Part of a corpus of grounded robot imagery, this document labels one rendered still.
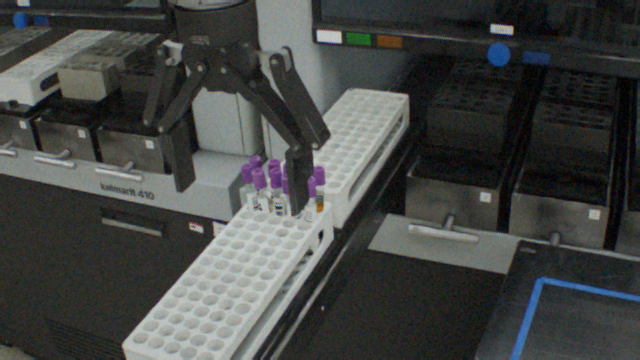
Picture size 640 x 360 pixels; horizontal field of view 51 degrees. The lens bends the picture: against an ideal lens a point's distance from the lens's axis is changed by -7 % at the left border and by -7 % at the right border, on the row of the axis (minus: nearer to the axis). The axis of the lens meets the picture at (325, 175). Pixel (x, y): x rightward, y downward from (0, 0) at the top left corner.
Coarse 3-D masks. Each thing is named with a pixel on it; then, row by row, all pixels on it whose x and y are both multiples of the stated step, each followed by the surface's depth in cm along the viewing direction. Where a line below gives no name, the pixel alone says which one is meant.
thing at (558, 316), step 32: (544, 256) 80; (576, 256) 80; (608, 256) 79; (512, 288) 76; (544, 288) 76; (576, 288) 75; (608, 288) 74; (512, 320) 72; (544, 320) 71; (576, 320) 71; (608, 320) 70; (480, 352) 68; (512, 352) 68; (544, 352) 67; (576, 352) 67; (608, 352) 66
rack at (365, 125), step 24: (360, 96) 110; (384, 96) 110; (336, 120) 104; (360, 120) 103; (384, 120) 104; (408, 120) 111; (336, 144) 98; (360, 144) 98; (384, 144) 107; (336, 168) 93; (360, 168) 93; (336, 192) 87; (360, 192) 94; (336, 216) 88
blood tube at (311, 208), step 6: (312, 180) 79; (312, 186) 79; (312, 192) 79; (312, 198) 80; (306, 204) 81; (312, 204) 81; (306, 210) 81; (312, 210) 81; (306, 216) 82; (312, 216) 81; (318, 240) 84; (312, 246) 84
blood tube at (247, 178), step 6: (246, 168) 82; (252, 168) 83; (246, 174) 83; (246, 180) 83; (252, 180) 83; (246, 186) 84; (252, 186) 84; (246, 192) 84; (252, 192) 84; (246, 198) 85; (252, 198) 84; (252, 204) 85; (252, 210) 85
